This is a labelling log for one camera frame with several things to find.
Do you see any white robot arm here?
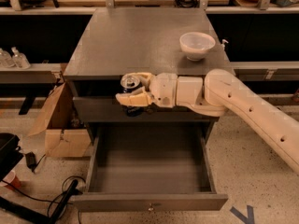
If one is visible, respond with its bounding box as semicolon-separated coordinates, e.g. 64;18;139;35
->
116;69;299;173

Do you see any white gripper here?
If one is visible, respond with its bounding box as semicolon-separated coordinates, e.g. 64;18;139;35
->
116;72;178;108

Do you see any black power adapter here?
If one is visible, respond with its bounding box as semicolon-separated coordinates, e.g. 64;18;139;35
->
25;152;36;172

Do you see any blue pepsi can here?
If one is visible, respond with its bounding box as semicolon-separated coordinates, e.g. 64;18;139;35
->
121;75;143;117

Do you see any brown cardboard box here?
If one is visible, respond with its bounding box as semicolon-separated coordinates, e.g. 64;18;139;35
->
28;83;91;158

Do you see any red plastic cup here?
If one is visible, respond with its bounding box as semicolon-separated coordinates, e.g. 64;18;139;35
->
0;170;21;190

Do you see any open grey middle drawer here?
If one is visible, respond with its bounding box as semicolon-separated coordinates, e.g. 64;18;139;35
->
74;123;228;212

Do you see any black stand leg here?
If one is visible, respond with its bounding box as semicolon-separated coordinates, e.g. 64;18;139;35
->
0;179;79;224

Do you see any black cable on floor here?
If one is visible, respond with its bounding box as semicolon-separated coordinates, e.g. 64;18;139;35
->
0;175;87;224

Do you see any grey drawer cabinet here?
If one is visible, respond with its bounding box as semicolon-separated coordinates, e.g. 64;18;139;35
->
64;7;232;138

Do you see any closed grey top drawer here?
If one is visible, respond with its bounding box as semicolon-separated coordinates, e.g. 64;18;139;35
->
73;96;219;123

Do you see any clear sanitizer bottle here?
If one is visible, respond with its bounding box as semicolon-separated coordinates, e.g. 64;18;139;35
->
11;47;31;69
0;49;15;68

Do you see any black bin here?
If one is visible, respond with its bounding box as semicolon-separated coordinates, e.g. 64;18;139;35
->
0;133;23;181

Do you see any white bowl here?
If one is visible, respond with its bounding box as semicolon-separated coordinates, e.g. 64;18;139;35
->
179;32;216;61

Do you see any white pump bottle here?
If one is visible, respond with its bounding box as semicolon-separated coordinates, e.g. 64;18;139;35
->
221;39;229;51

